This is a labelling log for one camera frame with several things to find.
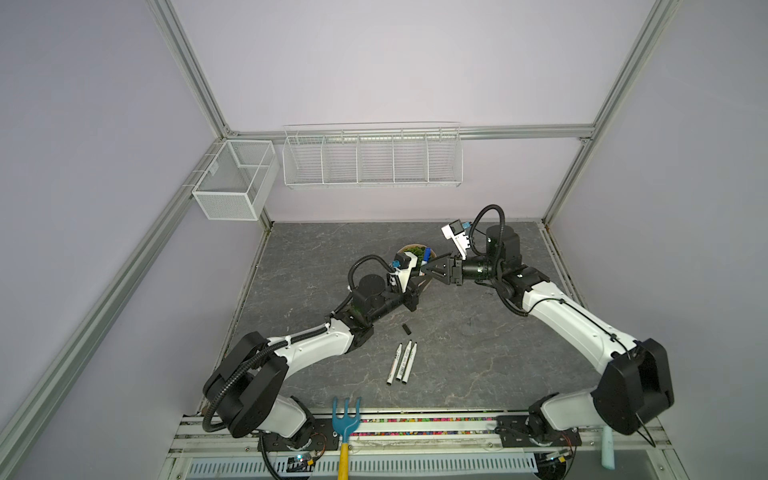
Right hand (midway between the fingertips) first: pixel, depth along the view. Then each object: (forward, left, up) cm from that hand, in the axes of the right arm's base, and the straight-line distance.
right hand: (422, 270), depth 73 cm
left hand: (+1, -2, -4) cm, 5 cm away
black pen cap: (-3, +4, -27) cm, 27 cm away
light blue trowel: (-34, -44, -26) cm, 61 cm away
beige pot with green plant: (+20, 0, -16) cm, 25 cm away
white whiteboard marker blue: (+1, -1, +4) cm, 4 cm away
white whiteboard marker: (-14, +8, -27) cm, 31 cm away
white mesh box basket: (+39, +61, -2) cm, 72 cm away
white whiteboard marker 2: (-13, +5, -26) cm, 30 cm away
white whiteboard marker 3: (-14, +3, -26) cm, 30 cm away
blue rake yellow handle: (-29, +19, -26) cm, 44 cm away
